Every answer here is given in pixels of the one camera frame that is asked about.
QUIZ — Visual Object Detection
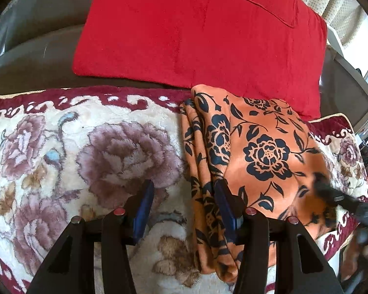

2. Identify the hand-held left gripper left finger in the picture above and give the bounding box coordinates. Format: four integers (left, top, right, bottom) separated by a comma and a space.
26, 179, 155, 294

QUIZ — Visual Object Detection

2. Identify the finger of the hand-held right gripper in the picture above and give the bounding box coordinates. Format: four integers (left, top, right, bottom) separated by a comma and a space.
313, 172, 361, 212

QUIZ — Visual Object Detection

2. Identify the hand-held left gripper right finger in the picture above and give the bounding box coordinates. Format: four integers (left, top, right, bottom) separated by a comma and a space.
214, 179, 344, 294

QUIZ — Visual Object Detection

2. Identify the orange floral garment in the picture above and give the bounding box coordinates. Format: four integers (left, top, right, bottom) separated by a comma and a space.
179, 84, 341, 284

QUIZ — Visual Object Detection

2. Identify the red cloth garment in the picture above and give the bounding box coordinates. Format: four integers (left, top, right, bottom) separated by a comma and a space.
72, 0, 328, 121

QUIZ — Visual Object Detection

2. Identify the floral plush blanket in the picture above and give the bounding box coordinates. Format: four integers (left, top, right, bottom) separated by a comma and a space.
0, 86, 368, 294

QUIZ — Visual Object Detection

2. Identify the white dotted cloth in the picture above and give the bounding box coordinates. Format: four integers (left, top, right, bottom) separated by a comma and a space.
294, 0, 368, 45

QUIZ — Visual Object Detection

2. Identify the brown leather sofa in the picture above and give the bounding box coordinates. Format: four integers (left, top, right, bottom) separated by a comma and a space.
0, 0, 368, 123

